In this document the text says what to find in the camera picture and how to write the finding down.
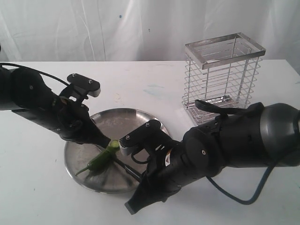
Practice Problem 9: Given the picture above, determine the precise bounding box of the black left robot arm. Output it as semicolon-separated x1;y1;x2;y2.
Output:
0;67;110;148

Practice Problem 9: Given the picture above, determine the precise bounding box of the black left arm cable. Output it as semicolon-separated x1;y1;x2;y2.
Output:
0;62;71;86

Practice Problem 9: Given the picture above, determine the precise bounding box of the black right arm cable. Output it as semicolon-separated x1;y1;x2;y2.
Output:
131;99;300;204

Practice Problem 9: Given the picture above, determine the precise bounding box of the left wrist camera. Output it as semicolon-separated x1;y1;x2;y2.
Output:
60;74;101;103

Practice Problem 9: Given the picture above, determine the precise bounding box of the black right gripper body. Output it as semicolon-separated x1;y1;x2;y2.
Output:
145;145;206;197

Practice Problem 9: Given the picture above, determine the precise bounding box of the round stainless steel plate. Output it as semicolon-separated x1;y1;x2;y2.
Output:
64;108;156;194

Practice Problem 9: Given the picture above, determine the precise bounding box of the wire metal utensil holder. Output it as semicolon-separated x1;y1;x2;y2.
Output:
182;32;266;125

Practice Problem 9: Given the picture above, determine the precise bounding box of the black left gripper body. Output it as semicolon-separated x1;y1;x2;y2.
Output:
50;103;103;145

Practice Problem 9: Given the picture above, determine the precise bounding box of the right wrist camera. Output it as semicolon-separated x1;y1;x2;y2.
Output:
119;119;179;165

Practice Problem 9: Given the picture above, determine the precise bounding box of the black kitchen knife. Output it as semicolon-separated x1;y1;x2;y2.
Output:
112;157;142;182

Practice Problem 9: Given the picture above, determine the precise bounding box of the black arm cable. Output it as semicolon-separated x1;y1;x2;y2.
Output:
0;62;71;86
131;99;300;204

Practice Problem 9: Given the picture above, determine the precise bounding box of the green chili pepper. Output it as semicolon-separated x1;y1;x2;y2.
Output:
75;147;120;176

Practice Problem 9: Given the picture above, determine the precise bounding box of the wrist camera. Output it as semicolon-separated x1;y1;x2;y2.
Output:
119;119;179;165
60;74;101;103

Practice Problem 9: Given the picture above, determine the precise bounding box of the green vegetable slice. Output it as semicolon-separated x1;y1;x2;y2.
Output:
109;140;120;148

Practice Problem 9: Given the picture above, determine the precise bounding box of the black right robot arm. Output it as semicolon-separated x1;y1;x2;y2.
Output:
120;100;300;214

